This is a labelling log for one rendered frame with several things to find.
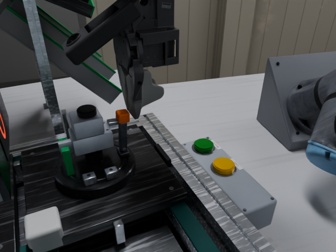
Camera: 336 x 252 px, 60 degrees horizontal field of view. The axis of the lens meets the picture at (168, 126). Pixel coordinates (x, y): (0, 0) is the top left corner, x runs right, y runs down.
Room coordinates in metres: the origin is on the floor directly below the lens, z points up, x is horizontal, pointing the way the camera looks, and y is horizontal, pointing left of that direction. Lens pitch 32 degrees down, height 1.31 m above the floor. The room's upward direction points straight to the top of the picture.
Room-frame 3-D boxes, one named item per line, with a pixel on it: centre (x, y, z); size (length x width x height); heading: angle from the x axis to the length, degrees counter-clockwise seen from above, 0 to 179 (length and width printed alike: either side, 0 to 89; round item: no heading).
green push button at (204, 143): (0.48, -0.07, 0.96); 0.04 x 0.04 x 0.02
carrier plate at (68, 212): (0.40, 0.13, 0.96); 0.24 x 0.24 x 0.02; 26
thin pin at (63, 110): (0.44, 0.18, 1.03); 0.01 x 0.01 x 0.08
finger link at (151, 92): (0.43, 0.03, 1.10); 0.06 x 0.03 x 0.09; 116
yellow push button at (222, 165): (0.42, -0.10, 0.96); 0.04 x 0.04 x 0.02
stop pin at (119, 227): (0.29, 0.07, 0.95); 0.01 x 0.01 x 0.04; 26
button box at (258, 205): (0.42, -0.10, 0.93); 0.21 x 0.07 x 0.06; 26
